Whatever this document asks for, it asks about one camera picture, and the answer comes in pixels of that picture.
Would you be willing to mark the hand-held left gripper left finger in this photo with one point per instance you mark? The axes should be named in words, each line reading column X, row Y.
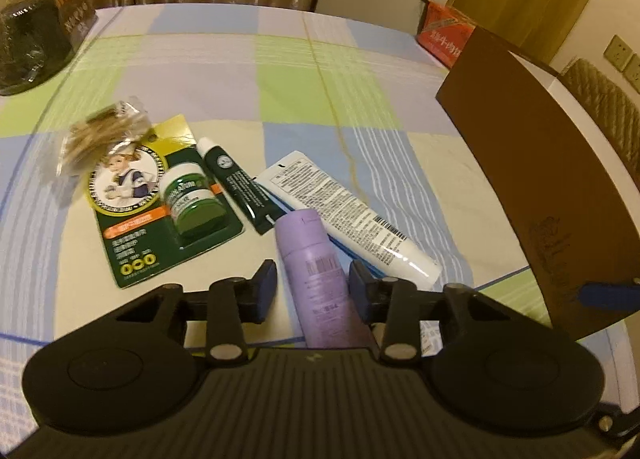
column 265, row 291

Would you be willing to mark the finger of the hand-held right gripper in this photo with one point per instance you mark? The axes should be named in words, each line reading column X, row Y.
column 607, row 295

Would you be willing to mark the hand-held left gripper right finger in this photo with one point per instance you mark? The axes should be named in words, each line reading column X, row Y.
column 359, row 291

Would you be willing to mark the purple bottle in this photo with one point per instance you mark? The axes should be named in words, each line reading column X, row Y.
column 315, row 264

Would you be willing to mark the white tube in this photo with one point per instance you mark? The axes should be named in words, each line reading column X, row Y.
column 340, row 204

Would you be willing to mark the dark green tube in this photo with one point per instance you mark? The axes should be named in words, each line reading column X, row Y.
column 235, row 179

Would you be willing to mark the green blister card with jar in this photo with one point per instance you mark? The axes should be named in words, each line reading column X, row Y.
column 125, row 249

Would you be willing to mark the brown cardboard box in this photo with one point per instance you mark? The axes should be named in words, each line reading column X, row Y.
column 525, row 164

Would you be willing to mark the clear bag of brown bits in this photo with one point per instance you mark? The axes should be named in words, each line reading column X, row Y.
column 100, row 134

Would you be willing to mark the checked cloth covered desktop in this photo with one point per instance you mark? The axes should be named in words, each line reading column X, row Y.
column 300, row 89

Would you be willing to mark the quilted beige chair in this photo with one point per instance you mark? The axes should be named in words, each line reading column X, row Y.
column 605, row 99

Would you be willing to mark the red food packet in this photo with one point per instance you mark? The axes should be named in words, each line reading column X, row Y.
column 445, row 34

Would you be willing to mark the dark plastic container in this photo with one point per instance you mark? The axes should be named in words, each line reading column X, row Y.
column 35, row 44

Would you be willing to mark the beige wall socket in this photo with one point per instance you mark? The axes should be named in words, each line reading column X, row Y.
column 616, row 49
column 634, row 64

